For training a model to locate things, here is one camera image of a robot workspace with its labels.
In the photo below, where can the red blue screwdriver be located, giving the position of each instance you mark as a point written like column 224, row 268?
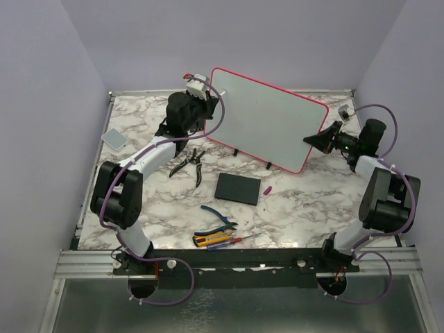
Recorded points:
column 230, row 242

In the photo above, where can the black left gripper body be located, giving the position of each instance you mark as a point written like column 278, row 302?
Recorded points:
column 200, row 108

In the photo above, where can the yellow black utility knife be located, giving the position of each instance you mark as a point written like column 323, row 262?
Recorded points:
column 203, row 241

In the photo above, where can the pink marker cap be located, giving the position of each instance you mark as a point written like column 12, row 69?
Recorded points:
column 267, row 190

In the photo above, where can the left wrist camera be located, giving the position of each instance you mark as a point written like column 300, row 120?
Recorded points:
column 197, row 85

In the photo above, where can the blue handled cutting pliers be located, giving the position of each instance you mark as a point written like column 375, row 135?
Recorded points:
column 228, row 225

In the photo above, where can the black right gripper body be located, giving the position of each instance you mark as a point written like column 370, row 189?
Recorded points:
column 345, row 142

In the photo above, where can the black handled wire stripper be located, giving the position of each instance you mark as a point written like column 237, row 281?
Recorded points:
column 194, row 159

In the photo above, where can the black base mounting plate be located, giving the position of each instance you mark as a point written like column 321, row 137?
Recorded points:
column 229, row 268

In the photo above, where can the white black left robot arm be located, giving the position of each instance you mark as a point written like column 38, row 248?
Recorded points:
column 117, row 194

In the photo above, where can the small white square box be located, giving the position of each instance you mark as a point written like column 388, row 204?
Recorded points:
column 114, row 139

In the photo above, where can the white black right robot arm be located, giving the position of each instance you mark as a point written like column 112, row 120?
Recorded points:
column 388, row 205

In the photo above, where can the black wire whiteboard stand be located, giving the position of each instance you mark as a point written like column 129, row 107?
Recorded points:
column 266, row 164

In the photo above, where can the black flat network switch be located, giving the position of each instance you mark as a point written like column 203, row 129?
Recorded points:
column 238, row 189

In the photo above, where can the pink framed whiteboard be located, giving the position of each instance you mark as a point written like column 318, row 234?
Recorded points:
column 264, row 121

